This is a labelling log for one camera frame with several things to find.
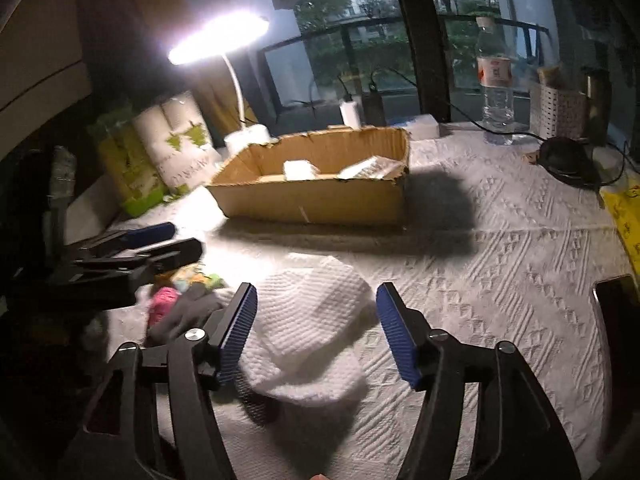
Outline white packet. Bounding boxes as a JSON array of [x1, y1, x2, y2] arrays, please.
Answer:
[[282, 160, 321, 181]]

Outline dark chair back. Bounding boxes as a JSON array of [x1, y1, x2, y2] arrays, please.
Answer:
[[590, 275, 640, 461]]

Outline black round pouch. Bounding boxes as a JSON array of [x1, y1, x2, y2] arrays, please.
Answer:
[[539, 137, 601, 188]]

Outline grey sock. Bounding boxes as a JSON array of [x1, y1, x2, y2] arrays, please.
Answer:
[[147, 285, 236, 346]]

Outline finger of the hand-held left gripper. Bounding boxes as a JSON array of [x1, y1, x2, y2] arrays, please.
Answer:
[[75, 238, 207, 281], [65, 221, 177, 261]]

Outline white paper cup pack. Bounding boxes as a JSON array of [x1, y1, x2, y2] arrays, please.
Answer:
[[132, 91, 221, 196]]

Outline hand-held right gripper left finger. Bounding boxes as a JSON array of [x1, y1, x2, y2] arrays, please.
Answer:
[[55, 282, 259, 480]]

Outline clear wrapped packet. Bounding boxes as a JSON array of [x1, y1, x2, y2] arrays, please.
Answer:
[[337, 156, 401, 180]]

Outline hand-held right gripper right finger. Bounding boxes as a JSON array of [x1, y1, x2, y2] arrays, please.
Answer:
[[375, 282, 583, 480]]

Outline white desk lamp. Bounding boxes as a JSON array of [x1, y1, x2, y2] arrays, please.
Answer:
[[167, 12, 273, 156]]

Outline pink soft item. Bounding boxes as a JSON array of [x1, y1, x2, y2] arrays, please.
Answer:
[[147, 285, 181, 326]]

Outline yellow plastic bag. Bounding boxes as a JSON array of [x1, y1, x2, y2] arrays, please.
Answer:
[[600, 175, 640, 276]]

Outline black balcony railing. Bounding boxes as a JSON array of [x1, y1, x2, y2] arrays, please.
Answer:
[[257, 14, 551, 122]]

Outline cardboard box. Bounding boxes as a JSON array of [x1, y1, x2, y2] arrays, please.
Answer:
[[205, 126, 412, 226]]

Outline white power strip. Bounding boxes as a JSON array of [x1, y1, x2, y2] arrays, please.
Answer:
[[387, 114, 441, 140]]

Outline white waffle towel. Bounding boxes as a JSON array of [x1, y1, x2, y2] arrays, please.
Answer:
[[235, 255, 378, 408]]

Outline white charger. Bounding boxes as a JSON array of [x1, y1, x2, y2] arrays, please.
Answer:
[[340, 100, 362, 128]]

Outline steel thermos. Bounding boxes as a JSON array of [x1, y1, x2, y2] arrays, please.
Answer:
[[580, 67, 613, 143]]

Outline dark power bank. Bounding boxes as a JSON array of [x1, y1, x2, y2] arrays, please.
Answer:
[[362, 91, 387, 127]]

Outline packets in basket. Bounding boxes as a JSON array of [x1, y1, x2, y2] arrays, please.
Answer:
[[537, 65, 566, 87]]

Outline clear water bottle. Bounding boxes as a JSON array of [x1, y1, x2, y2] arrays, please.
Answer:
[[475, 16, 516, 147]]

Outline white perforated basket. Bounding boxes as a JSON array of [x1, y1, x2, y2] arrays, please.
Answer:
[[529, 80, 588, 141]]

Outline black window frame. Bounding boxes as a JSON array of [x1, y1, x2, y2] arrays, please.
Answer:
[[387, 0, 453, 123]]

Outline white textured tablecloth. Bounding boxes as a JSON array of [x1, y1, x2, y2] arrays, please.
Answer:
[[65, 120, 640, 480]]

